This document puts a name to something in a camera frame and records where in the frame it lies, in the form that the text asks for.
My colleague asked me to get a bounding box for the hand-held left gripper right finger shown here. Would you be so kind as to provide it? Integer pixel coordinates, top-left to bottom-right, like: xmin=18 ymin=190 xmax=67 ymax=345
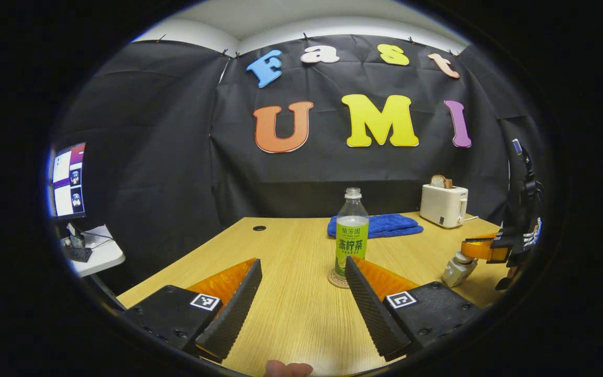
xmin=343 ymin=256 xmax=483 ymax=362

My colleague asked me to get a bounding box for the round beige coaster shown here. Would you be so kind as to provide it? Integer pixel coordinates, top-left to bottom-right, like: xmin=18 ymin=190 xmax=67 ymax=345
xmin=327 ymin=268 xmax=352 ymax=289

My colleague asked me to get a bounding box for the black keyboard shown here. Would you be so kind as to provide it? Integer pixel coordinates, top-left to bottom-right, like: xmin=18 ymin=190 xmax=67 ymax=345
xmin=63 ymin=246 xmax=93 ymax=263

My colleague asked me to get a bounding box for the white side table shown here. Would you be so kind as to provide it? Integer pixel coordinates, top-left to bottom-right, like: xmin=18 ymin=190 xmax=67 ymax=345
xmin=61 ymin=225 xmax=126 ymax=278

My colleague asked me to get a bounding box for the computer monitor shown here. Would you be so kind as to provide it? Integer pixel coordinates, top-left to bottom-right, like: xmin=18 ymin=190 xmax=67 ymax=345
xmin=49 ymin=142 xmax=87 ymax=219

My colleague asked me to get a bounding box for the green label water bottle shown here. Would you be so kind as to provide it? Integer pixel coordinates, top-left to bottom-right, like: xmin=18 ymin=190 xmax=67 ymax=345
xmin=334 ymin=187 xmax=370 ymax=278

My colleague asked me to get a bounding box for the white toaster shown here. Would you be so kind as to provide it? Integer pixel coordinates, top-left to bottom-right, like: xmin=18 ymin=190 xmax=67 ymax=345
xmin=420 ymin=184 xmax=469 ymax=229

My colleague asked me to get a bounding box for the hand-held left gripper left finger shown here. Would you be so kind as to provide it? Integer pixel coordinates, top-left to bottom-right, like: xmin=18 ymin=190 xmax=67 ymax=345
xmin=122 ymin=258 xmax=263 ymax=363

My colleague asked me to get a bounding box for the blue towel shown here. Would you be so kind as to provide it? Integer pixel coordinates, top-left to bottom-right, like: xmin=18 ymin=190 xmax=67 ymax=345
xmin=327 ymin=213 xmax=424 ymax=239

